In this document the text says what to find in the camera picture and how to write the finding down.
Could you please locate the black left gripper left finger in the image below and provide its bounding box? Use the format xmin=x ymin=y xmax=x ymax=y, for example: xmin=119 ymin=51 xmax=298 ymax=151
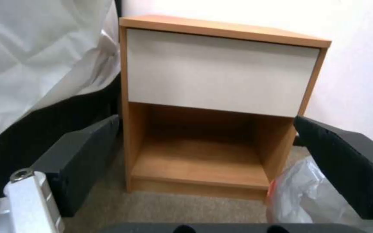
xmin=0 ymin=114 xmax=120 ymax=233

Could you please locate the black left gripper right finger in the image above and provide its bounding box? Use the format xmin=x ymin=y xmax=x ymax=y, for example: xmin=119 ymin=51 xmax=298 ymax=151
xmin=293 ymin=115 xmax=373 ymax=233

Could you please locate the clear plastic bag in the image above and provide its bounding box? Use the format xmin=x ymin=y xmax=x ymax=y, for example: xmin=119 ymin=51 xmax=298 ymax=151
xmin=266 ymin=156 xmax=372 ymax=223

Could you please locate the white bed sheet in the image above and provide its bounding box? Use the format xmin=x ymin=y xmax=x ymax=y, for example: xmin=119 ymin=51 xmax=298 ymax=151
xmin=0 ymin=0 xmax=121 ymax=150

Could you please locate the wooden bedside cabinet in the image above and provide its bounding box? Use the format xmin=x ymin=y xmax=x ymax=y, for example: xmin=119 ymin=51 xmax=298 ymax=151
xmin=119 ymin=14 xmax=332 ymax=201

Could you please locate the white cabinet drawer front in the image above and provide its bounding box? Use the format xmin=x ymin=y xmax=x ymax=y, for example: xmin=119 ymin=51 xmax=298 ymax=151
xmin=125 ymin=28 xmax=322 ymax=118

